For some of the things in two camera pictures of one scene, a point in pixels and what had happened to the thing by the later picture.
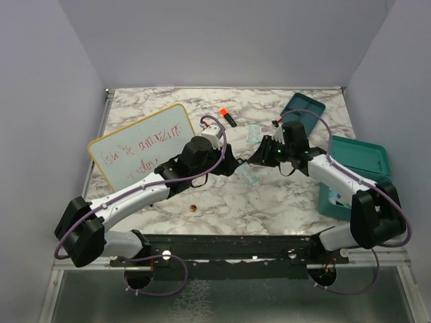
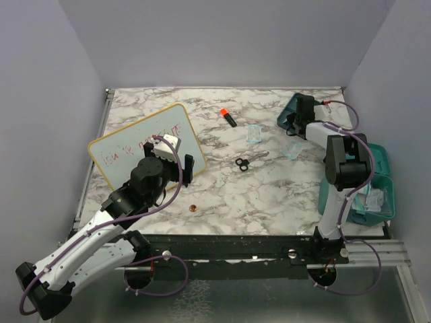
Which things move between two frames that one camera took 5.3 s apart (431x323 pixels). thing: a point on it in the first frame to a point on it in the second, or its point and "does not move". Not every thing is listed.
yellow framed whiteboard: x=135 y=151 does not move
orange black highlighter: x=223 y=112 does not move
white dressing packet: x=254 y=133 does not move
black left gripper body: x=223 y=167 to x=172 y=172
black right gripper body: x=282 y=153 to x=291 y=119
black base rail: x=238 y=255 does not move
